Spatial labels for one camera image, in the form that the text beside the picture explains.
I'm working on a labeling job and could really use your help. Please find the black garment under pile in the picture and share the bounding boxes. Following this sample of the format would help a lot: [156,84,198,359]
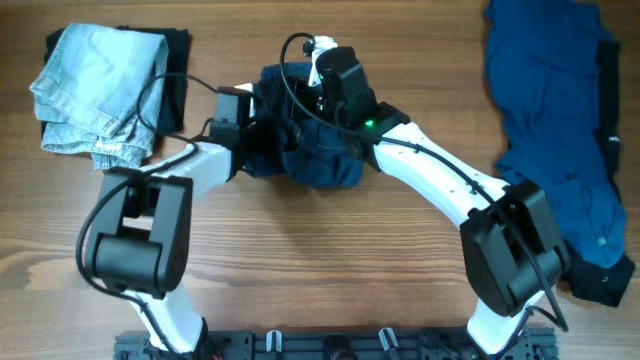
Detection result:
[564,40,636,308]

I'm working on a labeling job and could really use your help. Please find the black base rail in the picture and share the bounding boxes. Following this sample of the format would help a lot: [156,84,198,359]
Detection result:
[113,326,559,360]

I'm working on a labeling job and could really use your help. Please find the navy blue shorts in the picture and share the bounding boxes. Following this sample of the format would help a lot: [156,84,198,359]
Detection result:
[244,64,363,188]

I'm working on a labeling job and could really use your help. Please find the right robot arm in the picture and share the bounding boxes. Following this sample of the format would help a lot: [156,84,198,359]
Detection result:
[310,46,570,359]

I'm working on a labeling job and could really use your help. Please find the folded light blue jeans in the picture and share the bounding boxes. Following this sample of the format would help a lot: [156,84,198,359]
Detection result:
[30,23,169,169]

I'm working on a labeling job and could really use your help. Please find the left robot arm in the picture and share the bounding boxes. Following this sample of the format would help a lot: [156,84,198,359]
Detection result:
[81,84,255,359]

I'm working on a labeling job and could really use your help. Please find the right black cable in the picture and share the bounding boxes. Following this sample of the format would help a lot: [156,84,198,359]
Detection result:
[278,31,570,351]

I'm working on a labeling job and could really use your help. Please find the blue garment in pile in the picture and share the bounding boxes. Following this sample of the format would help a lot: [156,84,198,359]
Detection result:
[485,0,626,268]

